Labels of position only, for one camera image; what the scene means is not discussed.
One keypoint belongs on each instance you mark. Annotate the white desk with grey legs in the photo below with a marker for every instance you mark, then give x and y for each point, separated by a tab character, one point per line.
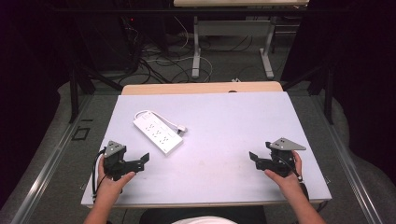
232	28

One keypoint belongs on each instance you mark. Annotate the dark curtain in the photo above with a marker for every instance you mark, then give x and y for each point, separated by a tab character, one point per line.
361	77
28	77

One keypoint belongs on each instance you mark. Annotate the aluminium floor rail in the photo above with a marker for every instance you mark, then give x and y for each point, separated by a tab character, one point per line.
46	168
348	161

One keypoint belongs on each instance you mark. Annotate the black floor socket plate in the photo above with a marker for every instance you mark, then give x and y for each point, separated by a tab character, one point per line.
81	133

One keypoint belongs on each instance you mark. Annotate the person's white shirt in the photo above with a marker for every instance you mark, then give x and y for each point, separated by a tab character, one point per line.
204	220

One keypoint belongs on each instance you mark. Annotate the person's right hand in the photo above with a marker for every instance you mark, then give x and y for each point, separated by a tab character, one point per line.
288	185

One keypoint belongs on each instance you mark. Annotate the white power strip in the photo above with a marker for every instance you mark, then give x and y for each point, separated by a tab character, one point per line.
157	135

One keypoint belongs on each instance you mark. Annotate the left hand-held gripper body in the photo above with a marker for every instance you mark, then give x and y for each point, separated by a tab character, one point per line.
113	161

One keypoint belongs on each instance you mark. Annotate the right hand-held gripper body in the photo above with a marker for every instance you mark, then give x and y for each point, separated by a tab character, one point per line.
280	163

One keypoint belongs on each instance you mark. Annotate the person's black trousers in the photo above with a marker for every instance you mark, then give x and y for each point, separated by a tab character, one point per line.
162	216

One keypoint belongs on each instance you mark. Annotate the person's left hand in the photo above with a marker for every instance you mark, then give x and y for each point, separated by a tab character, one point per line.
109	186

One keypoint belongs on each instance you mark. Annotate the black metal stand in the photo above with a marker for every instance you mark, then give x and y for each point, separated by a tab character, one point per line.
327	90
74	93

